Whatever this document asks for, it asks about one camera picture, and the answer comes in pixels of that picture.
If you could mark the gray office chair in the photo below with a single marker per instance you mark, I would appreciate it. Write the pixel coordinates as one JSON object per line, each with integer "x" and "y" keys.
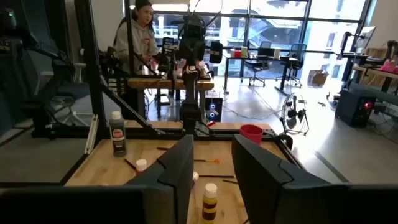
{"x": 66, "y": 93}

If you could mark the red paint bottle black label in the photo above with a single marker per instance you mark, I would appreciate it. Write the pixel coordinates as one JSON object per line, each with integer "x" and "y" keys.
{"x": 141, "y": 165}

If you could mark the pale green container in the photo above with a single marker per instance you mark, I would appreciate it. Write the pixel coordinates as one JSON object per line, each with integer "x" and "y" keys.
{"x": 244, "y": 52}

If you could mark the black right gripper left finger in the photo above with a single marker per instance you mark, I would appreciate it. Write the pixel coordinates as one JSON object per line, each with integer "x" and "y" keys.
{"x": 93, "y": 205}

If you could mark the large gray paint bottle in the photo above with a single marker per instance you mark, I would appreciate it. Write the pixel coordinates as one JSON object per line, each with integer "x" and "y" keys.
{"x": 118, "y": 137}

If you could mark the black floor fan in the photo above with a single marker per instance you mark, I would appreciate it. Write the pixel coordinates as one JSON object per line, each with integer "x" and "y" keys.
{"x": 293, "y": 113}

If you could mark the person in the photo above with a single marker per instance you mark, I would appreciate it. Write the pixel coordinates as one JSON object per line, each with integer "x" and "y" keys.
{"x": 136, "y": 40}

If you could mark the black computer tower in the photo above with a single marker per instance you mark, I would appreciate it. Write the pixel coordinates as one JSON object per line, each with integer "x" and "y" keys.
{"x": 351, "y": 109}
{"x": 214, "y": 109}

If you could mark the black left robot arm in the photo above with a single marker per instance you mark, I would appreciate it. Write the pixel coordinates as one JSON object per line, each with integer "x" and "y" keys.
{"x": 189, "y": 115}

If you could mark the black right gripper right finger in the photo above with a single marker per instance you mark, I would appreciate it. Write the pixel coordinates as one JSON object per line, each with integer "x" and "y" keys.
{"x": 311, "y": 202}

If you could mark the red container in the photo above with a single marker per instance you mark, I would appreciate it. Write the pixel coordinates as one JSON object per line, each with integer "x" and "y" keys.
{"x": 237, "y": 54}

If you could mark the pink object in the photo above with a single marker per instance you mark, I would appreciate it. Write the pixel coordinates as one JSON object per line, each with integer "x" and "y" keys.
{"x": 388, "y": 66}

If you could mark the black office desk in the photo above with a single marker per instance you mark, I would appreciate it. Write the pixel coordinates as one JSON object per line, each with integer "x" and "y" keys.
{"x": 261, "y": 57}

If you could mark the black aluminium rig frame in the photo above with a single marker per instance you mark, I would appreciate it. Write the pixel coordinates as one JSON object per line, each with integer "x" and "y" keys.
{"x": 93, "y": 77}

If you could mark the silver aluminium bar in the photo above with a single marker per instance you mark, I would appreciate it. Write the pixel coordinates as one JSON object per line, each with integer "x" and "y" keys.
{"x": 91, "y": 135}

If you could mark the light wooden table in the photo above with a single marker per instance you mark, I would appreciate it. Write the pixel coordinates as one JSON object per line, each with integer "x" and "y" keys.
{"x": 373, "y": 73}

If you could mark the cardboard box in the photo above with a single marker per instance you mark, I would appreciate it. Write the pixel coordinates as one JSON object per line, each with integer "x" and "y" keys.
{"x": 317, "y": 77}

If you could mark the computer monitor on arm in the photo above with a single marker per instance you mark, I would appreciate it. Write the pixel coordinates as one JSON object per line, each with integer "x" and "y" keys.
{"x": 365, "y": 37}

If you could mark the black neighbouring robot arm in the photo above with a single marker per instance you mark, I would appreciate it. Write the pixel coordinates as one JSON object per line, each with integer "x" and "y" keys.
{"x": 168, "y": 59}
{"x": 34, "y": 40}

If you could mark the yellow paint bottle black label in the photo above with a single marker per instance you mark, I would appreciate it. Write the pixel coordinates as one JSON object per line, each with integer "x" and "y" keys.
{"x": 210, "y": 202}

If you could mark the red plastic cup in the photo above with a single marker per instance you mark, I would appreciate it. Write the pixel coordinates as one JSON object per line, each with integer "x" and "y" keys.
{"x": 251, "y": 133}

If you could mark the black office chair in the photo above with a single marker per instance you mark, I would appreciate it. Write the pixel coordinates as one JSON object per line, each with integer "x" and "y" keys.
{"x": 297, "y": 53}
{"x": 256, "y": 67}

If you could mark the wooden workbench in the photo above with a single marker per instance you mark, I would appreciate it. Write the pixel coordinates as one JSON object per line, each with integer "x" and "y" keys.
{"x": 149, "y": 83}

